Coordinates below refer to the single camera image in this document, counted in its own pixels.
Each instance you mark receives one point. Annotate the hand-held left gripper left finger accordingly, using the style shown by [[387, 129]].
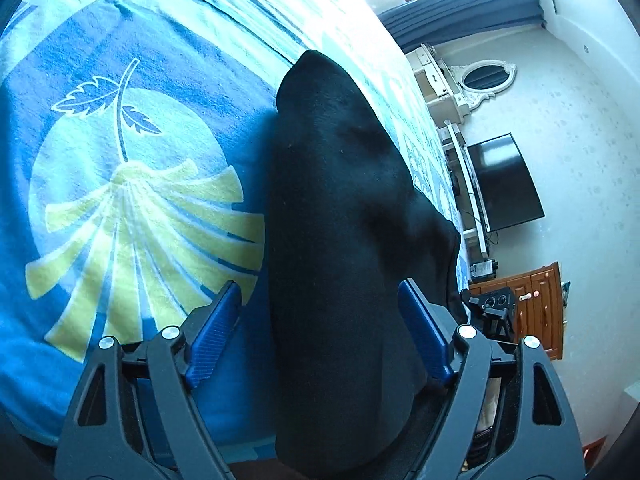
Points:
[[215, 330]]

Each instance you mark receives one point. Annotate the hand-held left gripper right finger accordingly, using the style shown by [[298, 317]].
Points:
[[426, 331]]

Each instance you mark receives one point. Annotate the black studded pants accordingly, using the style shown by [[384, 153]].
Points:
[[335, 235]]

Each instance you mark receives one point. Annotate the small black box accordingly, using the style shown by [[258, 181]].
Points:
[[484, 268]]

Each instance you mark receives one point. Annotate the brown wooden cabinet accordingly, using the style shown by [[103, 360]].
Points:
[[540, 305]]

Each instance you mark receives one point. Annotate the black television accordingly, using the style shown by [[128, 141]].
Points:
[[505, 182]]

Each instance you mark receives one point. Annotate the white television stand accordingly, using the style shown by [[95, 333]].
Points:
[[467, 180]]

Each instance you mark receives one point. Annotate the oval white-framed mirror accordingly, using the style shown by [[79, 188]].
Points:
[[487, 76]]

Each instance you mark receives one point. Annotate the cream dressing table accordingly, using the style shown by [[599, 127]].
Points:
[[432, 77]]

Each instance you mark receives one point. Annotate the dark blue curtain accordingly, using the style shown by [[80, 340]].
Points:
[[465, 10]]

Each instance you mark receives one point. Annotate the blue patterned bed sheet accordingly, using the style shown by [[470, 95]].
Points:
[[75, 60]]

